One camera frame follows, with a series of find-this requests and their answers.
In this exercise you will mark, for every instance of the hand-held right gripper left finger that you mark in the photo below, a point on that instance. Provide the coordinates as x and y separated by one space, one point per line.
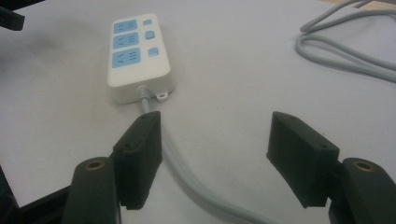
138 161

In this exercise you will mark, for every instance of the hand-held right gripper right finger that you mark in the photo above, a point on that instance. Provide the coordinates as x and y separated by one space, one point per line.
300 158

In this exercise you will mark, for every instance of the white power strip blue sockets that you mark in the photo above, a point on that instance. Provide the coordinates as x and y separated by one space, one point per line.
141 73

